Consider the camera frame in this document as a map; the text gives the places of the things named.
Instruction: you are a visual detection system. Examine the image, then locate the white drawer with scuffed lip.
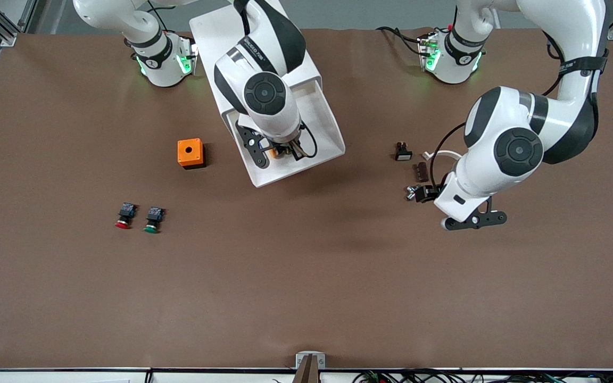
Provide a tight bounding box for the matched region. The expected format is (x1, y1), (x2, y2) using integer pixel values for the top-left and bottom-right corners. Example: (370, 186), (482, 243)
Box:
(223, 74), (346, 188)

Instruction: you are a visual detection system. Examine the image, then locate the white drawer cabinet housing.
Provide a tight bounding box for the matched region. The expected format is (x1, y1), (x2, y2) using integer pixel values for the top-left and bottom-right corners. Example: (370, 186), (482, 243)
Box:
(189, 0), (323, 115)

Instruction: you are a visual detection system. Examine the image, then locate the green push button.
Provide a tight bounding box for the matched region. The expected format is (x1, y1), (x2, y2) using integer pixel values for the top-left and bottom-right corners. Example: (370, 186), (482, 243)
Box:
(144, 206), (165, 234)

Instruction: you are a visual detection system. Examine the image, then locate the red push button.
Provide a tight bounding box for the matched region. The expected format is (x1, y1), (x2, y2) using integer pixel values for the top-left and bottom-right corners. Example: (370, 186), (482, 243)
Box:
(114, 202), (138, 230)

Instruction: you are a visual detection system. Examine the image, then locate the orange box with hole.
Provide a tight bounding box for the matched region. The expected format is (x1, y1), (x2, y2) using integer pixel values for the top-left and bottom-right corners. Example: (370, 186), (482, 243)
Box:
(177, 138), (206, 170)

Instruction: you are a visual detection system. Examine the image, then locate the white curved plastic bracket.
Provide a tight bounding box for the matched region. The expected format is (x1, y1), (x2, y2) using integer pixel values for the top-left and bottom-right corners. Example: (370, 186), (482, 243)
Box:
(422, 150), (465, 162)

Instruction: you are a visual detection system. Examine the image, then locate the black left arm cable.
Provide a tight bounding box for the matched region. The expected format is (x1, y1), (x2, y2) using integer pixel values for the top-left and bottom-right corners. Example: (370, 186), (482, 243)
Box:
(429, 32), (570, 188)

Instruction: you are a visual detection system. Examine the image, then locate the thin black base cable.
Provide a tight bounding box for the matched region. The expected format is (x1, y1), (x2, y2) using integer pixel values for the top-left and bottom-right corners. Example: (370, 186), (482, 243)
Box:
(147, 3), (178, 34)
(376, 26), (427, 56)

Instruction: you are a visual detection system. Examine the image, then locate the tangled cable bundle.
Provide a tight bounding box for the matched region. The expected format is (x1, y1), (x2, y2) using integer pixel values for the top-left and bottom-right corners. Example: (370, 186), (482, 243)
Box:
(353, 369), (613, 383)

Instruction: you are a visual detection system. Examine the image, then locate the grey camera mount plate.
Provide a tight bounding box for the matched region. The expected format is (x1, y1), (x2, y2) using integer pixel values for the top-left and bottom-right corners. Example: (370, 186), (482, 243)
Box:
(293, 351), (326, 383)

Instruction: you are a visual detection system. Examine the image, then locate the white table edge rail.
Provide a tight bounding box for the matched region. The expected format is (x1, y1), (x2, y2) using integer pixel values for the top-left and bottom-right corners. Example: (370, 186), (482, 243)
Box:
(0, 367), (613, 383)

